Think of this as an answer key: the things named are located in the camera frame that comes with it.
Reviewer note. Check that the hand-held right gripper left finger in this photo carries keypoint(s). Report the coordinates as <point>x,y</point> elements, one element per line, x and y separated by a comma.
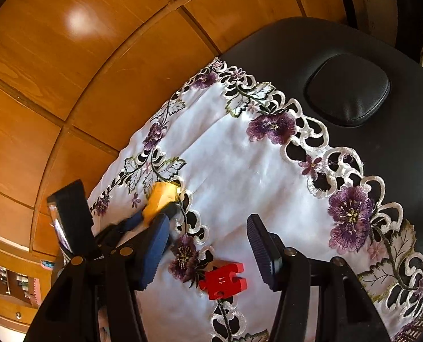
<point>154,253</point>

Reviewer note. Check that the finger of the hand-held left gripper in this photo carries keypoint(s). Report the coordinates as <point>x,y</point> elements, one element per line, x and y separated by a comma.
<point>135,222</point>

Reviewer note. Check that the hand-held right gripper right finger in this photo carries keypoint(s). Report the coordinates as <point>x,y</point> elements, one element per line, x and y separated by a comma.
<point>263,253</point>

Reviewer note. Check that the yellow plastic toy piece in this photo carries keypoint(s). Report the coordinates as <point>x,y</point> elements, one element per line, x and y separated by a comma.
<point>160,199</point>

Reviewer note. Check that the red puzzle piece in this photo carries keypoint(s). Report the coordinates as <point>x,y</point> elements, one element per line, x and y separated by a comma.
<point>222,281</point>

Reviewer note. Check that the blue foam board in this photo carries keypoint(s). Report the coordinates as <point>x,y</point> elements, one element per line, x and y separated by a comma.
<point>48,264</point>

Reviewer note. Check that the row of small bottles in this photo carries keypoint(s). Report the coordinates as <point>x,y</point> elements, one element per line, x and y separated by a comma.
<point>5,278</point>

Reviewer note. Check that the white floral embroidered tablecloth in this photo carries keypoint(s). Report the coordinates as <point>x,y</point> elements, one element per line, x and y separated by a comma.
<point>250,156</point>

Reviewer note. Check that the wooden door with shelf niche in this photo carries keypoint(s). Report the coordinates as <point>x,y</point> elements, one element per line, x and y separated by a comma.
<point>5,302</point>

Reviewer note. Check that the metal door knob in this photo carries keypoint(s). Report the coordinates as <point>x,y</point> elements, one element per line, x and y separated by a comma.
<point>18,315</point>

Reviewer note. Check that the wooden panelled wardrobe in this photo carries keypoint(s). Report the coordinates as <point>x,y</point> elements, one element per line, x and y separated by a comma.
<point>72,96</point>

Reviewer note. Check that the black padded massage table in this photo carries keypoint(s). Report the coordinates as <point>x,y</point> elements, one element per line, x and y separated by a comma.
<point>404,142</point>

